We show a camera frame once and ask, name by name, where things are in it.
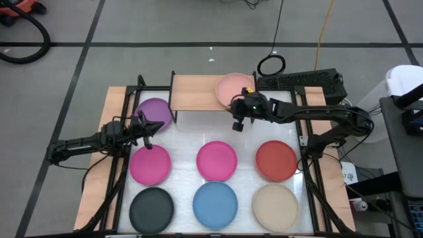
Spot black metal table frame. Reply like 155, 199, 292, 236
79, 74, 356, 238

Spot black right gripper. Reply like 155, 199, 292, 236
230, 86, 270, 132

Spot orange vacuum cleaner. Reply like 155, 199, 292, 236
0, 0, 47, 27

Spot magenta plate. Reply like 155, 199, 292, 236
129, 144, 172, 186

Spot white paper label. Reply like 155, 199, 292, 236
340, 161, 360, 186

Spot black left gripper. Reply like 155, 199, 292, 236
127, 110, 165, 151

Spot blue plate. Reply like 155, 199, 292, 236
192, 181, 239, 231

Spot red plate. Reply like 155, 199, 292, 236
255, 140, 299, 182

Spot white bin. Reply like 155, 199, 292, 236
356, 64, 423, 143

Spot black plate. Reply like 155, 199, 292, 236
128, 186, 175, 236

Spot purple plate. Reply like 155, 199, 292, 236
134, 97, 173, 133

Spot salmon pink plate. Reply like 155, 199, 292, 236
215, 72, 256, 108

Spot wooden shelf with black legs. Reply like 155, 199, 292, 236
167, 70, 259, 125

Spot black vacuum hose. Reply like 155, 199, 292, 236
0, 0, 52, 65

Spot beige plate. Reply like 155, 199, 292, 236
252, 183, 300, 232

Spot grey desk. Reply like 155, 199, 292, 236
379, 95, 423, 199

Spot yellow hanging cable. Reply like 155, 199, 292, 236
313, 0, 336, 71

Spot black hanging cable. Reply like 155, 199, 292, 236
256, 0, 287, 77

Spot backlit keyboard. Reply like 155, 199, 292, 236
408, 200, 423, 234

